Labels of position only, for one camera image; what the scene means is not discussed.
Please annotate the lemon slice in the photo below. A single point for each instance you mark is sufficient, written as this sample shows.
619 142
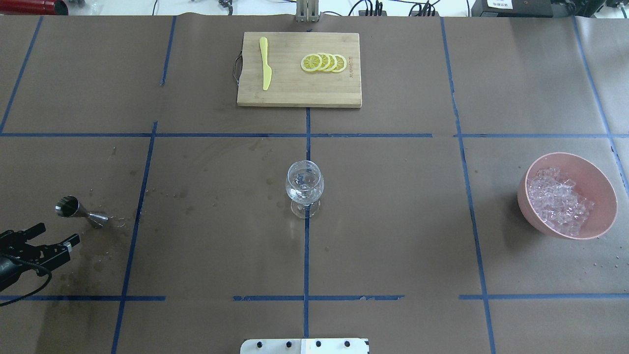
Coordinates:
341 63
311 63
332 63
324 61

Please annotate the aluminium frame post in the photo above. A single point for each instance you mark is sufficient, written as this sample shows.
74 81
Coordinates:
307 11

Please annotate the clear ice cubes pile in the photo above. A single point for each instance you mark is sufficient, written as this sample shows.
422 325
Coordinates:
556 201

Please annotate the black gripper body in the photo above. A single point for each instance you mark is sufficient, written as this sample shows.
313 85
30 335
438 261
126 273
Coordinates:
19 252

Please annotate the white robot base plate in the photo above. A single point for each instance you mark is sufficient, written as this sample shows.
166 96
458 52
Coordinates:
306 346

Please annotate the pink bowl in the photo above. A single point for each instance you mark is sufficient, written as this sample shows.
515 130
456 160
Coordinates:
591 183

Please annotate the yellow plastic knife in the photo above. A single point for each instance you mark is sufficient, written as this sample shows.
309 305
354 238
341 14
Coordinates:
265 67

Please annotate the steel double jigger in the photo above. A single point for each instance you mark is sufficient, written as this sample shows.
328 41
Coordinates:
70 207

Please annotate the red cylinder tool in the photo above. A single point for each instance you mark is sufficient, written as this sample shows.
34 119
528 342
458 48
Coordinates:
38 7

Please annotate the black box device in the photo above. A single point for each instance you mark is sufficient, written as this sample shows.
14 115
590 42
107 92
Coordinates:
512 8

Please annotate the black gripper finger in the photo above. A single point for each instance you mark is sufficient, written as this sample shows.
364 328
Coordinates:
68 243
33 231

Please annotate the clear wine glass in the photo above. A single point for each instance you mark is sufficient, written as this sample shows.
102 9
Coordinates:
304 186

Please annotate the bamboo cutting board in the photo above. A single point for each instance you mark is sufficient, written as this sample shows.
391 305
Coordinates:
291 86

